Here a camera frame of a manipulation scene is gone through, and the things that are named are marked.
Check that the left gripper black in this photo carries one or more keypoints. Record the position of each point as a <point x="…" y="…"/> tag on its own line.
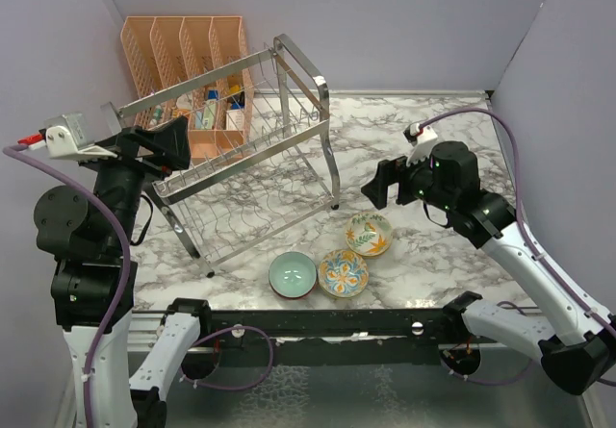
<point x="167" y="139"/>

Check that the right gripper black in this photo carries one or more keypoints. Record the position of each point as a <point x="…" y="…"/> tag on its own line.
<point x="391" y="171"/>

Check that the blue orange floral bowl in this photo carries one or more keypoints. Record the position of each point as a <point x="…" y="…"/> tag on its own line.
<point x="343" y="274"/>

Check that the celadon green bowl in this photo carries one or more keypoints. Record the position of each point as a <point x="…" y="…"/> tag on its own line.
<point x="292" y="275"/>

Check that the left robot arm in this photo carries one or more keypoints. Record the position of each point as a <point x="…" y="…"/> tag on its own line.
<point x="89" y="234"/>

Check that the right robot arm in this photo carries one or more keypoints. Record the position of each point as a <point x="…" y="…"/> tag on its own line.
<point x="574" y="340"/>

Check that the green tube in organizer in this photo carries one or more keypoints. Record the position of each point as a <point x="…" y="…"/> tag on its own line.
<point x="206" y="114"/>

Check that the white blue box in organizer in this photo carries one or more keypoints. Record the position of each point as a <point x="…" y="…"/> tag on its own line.
<point x="235" y="117"/>

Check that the leaf pattern white bowl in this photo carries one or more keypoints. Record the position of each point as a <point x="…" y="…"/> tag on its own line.
<point x="368" y="234"/>

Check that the peach plastic file organizer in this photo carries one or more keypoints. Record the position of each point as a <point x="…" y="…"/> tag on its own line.
<point x="163" y="51"/>

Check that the steel wire dish rack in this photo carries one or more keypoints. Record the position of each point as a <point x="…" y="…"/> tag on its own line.
<point x="255" y="179"/>

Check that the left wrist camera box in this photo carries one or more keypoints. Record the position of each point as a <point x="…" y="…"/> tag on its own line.
<point x="66" y="136"/>

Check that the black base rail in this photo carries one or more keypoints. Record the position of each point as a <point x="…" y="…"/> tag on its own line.
<point x="327" y="337"/>

